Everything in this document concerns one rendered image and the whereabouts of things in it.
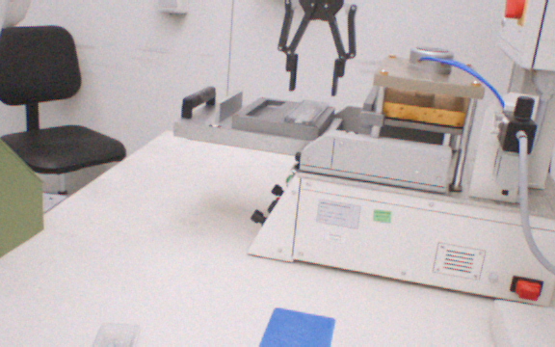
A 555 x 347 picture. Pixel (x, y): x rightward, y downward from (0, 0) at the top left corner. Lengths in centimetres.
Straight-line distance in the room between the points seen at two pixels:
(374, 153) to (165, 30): 188
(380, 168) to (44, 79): 200
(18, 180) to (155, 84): 176
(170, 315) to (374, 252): 37
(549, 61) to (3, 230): 93
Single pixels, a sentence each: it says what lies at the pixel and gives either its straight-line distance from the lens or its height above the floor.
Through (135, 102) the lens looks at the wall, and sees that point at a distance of 290.
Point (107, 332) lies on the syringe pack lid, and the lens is 88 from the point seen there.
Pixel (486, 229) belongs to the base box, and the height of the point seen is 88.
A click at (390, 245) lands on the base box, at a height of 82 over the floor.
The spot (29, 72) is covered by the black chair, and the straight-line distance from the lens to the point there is 278.
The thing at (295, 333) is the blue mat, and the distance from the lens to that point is 93.
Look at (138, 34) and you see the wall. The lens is 284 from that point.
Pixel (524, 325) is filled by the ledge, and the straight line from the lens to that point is 99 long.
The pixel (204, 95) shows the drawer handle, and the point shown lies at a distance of 125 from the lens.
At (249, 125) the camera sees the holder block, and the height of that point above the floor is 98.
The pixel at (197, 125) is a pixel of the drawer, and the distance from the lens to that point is 115.
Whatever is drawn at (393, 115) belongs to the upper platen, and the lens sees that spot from 107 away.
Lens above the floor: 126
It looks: 19 degrees down
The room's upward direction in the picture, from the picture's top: 5 degrees clockwise
